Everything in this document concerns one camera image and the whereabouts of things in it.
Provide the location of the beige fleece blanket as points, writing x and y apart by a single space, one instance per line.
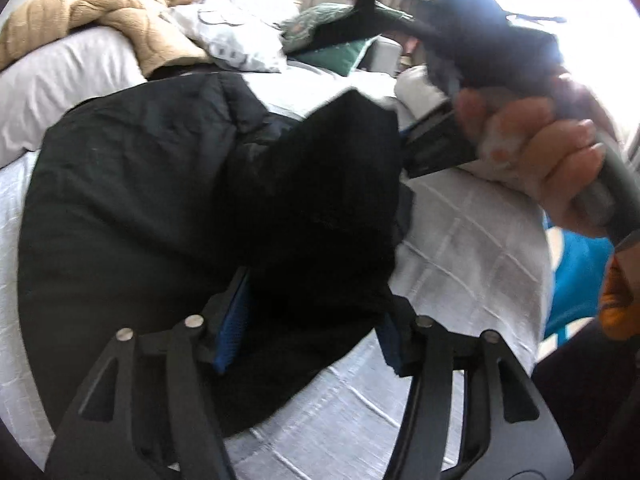
100 10

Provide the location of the green coral-print pillow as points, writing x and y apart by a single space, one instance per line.
345 57

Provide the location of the person's right hand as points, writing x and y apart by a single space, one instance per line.
530 160

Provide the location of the white quilted bed cover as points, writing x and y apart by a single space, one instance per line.
475 260

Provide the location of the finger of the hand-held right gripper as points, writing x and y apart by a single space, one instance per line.
435 145
370 20

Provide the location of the white printed pillow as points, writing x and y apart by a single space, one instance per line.
240 25

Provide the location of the person's leg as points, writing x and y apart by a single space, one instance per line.
590 400

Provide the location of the grey upholstered stool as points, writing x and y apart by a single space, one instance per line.
387 55

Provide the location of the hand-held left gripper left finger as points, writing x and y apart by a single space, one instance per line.
232 330

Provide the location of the blue cloth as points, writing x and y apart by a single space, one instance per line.
580 270

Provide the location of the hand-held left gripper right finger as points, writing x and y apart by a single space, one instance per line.
392 345

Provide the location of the black coat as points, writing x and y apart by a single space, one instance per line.
125 185

